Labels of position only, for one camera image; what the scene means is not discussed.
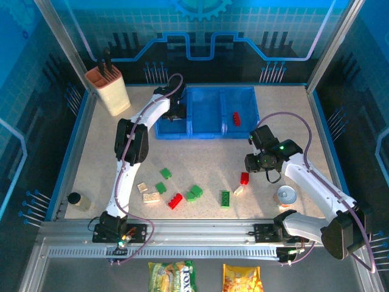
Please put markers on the blue three-compartment bin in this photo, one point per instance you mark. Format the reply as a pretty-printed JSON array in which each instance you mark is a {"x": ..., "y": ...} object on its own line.
[{"x": 206, "y": 103}]

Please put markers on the short red lego brick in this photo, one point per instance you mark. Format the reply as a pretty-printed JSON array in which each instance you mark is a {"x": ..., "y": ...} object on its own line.
[{"x": 244, "y": 179}]

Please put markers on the small white lego brick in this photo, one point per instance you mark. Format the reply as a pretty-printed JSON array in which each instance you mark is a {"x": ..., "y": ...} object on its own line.
[
  {"x": 239, "y": 190},
  {"x": 142, "y": 187}
]

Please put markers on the long red lego brick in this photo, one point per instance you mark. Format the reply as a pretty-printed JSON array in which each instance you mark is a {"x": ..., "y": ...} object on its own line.
[
  {"x": 236, "y": 118},
  {"x": 175, "y": 200}
]

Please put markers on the long green lego brick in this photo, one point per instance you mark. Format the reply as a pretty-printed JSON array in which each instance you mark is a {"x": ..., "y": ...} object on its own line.
[{"x": 225, "y": 199}]

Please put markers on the small green lego brick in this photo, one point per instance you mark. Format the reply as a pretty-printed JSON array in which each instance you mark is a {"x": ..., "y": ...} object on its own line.
[
  {"x": 191, "y": 197},
  {"x": 196, "y": 190},
  {"x": 160, "y": 187},
  {"x": 165, "y": 173}
]

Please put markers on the large white lego brick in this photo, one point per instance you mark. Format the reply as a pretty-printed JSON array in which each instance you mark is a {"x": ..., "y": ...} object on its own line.
[{"x": 151, "y": 197}]

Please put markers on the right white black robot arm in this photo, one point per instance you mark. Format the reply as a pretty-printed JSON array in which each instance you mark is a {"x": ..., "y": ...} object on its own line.
[{"x": 313, "y": 179}]

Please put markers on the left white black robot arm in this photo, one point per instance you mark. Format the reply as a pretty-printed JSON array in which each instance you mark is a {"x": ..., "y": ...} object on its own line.
[{"x": 124, "y": 182}]

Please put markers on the silver-lid tin can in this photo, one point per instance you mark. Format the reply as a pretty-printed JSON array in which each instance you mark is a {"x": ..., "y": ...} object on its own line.
[{"x": 286, "y": 194}]

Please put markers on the cream knife block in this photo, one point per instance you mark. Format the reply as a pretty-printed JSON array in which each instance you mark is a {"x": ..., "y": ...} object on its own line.
[{"x": 114, "y": 94}]

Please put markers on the small black controller board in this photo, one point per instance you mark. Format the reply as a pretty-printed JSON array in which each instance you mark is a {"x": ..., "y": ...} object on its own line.
[
  {"x": 285, "y": 254},
  {"x": 121, "y": 251}
]

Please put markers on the yellow snack bag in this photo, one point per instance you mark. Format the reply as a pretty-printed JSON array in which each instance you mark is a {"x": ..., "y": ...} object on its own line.
[{"x": 242, "y": 278}]

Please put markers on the black-cap clear bottle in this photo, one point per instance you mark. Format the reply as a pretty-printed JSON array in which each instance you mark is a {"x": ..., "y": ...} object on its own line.
[{"x": 80, "y": 202}]

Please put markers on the green snack bag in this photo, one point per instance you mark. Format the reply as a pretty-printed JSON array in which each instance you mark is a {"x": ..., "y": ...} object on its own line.
[{"x": 171, "y": 276}]

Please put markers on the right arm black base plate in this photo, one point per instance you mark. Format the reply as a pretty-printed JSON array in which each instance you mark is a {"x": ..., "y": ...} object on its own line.
[{"x": 261, "y": 232}]

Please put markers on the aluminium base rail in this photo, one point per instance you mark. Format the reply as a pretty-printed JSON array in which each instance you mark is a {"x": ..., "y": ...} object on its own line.
[{"x": 197, "y": 229}]

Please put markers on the aluminium frame post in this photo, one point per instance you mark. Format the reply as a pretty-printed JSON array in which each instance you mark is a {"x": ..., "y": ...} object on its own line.
[
  {"x": 337, "y": 39},
  {"x": 61, "y": 39}
]

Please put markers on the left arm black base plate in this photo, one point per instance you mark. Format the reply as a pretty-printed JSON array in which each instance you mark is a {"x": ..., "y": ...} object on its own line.
[{"x": 138, "y": 232}]

